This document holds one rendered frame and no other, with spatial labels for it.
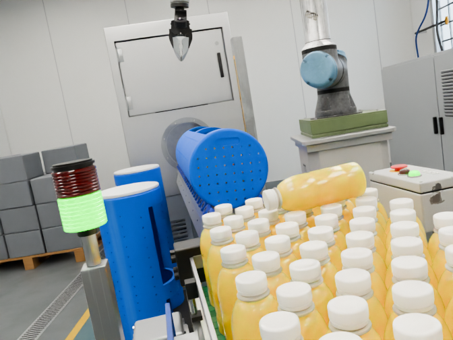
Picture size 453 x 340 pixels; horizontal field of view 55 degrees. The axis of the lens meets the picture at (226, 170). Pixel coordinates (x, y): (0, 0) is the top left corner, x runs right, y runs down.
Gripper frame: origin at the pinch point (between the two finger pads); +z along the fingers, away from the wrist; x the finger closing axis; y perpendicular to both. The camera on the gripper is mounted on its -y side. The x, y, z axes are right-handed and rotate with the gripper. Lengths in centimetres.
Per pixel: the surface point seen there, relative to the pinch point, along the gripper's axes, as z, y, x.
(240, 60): -2, 81, -37
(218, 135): 27.3, -25.7, -11.4
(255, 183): 45, -27, -24
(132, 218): 63, -4, 21
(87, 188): 23, -111, 17
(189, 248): 46, -80, 2
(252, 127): 36, 78, -43
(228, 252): 33, -115, -3
